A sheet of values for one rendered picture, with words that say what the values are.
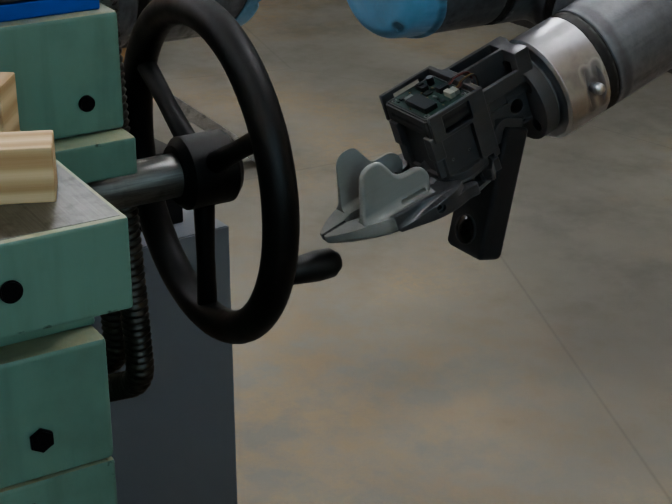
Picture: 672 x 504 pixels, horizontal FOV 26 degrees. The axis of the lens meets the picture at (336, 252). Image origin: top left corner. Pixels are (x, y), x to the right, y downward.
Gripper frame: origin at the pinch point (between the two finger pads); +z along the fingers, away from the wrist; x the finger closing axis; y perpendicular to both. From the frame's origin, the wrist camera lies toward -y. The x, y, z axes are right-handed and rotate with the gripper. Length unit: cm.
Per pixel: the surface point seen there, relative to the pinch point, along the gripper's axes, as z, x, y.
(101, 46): 9.4, -7.4, 20.2
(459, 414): -42, -81, -98
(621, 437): -59, -62, -104
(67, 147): 15.2, -5.7, 15.4
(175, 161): 6.9, -10.2, 7.6
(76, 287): 22.8, 15.6, 17.3
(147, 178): 9.7, -9.6, 7.9
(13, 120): 18.9, -0.2, 21.5
